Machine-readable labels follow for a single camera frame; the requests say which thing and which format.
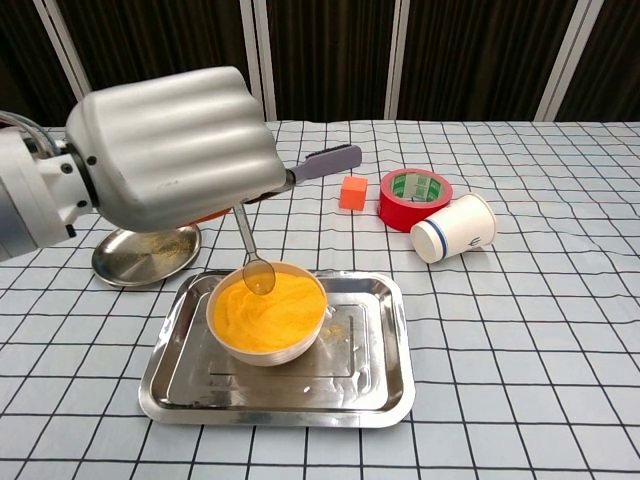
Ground rectangular steel tray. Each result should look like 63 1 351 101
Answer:
138 270 417 429

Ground grey brush black bristles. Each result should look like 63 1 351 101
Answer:
287 143 363 185

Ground orange cube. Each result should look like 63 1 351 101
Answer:
339 175 370 210

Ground white paper cup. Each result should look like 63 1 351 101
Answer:
410 193 497 264

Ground round steel plate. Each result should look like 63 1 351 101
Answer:
92 223 203 289

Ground red tape roll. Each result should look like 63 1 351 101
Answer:
377 168 454 234

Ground orange bowl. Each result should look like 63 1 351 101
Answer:
206 261 330 368

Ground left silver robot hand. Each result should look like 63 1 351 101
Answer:
64 65 296 235

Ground white checkered tablecloth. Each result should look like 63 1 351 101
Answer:
0 118 640 480

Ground silver spoon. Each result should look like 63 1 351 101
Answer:
234 202 277 297

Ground white screen frame post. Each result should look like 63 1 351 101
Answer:
383 0 419 121
533 0 599 123
32 0 105 127
238 0 279 123

